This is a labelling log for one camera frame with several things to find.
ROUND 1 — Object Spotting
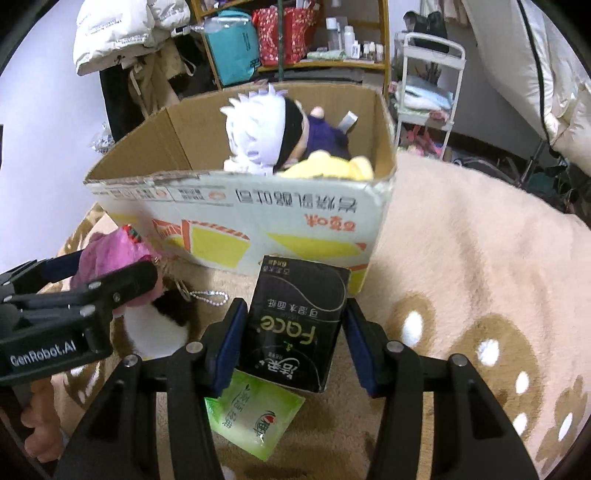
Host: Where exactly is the pile of pink toys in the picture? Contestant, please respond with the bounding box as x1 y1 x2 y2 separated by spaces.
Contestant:
398 124 451 160

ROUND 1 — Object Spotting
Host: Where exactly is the teal bag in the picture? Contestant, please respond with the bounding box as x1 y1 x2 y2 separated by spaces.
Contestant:
203 10 262 88

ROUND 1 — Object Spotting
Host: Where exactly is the black tissue pack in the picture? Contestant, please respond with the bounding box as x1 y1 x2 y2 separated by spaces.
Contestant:
235 255 352 394

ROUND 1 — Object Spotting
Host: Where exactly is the white puffer jacket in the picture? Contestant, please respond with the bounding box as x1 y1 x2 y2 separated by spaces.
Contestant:
74 0 192 77

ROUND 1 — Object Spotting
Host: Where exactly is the green tissue pack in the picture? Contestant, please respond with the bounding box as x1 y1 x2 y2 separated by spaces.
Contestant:
204 369 306 462

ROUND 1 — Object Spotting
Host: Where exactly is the printed cardboard box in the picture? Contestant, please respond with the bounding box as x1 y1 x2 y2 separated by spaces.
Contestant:
83 82 398 296

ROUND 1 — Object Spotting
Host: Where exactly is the black hanging garment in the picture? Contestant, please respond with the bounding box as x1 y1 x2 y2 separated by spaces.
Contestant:
99 65 146 144

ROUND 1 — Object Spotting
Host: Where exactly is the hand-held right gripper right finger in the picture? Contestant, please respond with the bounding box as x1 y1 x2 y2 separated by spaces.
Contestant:
344 299 541 480

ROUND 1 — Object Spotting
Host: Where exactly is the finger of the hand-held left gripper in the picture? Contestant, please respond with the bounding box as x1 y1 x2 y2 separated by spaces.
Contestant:
4 261 160 324
0 249 86 301

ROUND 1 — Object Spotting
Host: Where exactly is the red gift bag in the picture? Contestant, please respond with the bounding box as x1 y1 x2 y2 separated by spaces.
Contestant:
252 7 319 66

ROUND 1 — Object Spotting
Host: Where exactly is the white rolling cart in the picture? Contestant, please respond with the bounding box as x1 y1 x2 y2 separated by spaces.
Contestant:
394 32 466 162

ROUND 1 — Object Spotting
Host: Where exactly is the pink plush toy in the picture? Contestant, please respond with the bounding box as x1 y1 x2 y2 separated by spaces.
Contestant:
71 224 167 319

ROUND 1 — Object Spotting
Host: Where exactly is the yellow plush toy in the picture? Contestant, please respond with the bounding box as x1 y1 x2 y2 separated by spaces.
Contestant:
277 152 375 181

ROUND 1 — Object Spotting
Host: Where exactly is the white-haired plush doll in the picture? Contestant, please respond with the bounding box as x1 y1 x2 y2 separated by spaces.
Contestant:
220 88 358 176

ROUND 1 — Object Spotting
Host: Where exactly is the group of toiletry bottles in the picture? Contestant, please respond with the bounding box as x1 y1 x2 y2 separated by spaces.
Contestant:
323 16 386 61

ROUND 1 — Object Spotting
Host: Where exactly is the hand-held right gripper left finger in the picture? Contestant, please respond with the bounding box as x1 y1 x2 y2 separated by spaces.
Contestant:
53 298 250 480

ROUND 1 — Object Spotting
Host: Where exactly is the beige hanging coat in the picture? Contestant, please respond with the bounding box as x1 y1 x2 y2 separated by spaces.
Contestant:
127 44 195 118

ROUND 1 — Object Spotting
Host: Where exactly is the light blue folded cloth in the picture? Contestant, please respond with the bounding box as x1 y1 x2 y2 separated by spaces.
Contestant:
401 76 455 112

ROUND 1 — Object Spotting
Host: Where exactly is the cream plush toy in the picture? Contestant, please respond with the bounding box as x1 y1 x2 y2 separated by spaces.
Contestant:
124 291 195 361

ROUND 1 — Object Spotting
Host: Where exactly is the black bag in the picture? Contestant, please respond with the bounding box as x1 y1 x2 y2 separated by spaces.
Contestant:
402 10 451 54

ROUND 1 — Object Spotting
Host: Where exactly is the wooden shelf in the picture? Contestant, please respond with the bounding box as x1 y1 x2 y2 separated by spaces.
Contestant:
189 0 391 88

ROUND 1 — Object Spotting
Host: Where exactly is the green pole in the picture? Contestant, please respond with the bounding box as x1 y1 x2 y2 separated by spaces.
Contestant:
276 0 285 84

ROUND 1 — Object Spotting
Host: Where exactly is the cream padded chair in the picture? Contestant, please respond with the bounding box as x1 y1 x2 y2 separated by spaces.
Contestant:
459 0 591 176

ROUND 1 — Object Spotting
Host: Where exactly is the person's left hand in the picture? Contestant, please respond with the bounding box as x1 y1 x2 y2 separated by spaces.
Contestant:
21 381 68 460

